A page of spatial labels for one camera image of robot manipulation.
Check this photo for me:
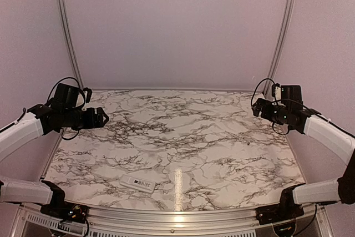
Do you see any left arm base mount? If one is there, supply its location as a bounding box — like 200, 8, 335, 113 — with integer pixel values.
40, 201, 89, 224

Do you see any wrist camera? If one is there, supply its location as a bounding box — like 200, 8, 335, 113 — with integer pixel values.
83, 87, 93, 103
271, 83, 281, 100

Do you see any right aluminium frame post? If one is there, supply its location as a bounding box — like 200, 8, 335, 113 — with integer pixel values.
267, 0, 295, 80

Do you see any left aluminium frame post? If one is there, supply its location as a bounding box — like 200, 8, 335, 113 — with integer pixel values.
57, 0, 84, 89

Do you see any camera cable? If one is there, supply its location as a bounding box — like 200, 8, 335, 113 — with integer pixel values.
47, 77, 84, 140
251, 78, 322, 135

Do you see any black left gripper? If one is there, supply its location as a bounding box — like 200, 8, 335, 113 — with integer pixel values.
62, 106, 109, 130

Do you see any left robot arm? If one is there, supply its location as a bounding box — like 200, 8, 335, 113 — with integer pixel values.
1, 81, 109, 218

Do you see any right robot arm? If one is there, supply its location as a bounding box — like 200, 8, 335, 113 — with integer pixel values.
251, 83, 354, 219

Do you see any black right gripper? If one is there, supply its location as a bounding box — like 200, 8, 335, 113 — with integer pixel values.
251, 98, 290, 125

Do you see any left camera cable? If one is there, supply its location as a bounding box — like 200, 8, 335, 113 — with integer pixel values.
47, 77, 84, 140

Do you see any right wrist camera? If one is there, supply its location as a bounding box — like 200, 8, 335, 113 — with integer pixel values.
271, 83, 281, 100

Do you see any white remote control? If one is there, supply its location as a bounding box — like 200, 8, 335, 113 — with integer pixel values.
119, 175, 156, 193

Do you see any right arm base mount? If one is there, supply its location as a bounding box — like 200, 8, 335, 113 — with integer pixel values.
256, 204, 305, 225

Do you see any aluminium frame post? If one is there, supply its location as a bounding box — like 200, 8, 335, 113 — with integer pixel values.
267, 0, 295, 80
57, 0, 84, 89

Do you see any front aluminium rail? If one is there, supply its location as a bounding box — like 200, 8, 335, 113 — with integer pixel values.
10, 204, 334, 236

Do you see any right camera cable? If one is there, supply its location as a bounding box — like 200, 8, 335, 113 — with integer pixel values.
251, 78, 322, 135

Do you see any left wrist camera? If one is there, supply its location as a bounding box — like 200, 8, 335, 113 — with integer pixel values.
83, 87, 93, 103

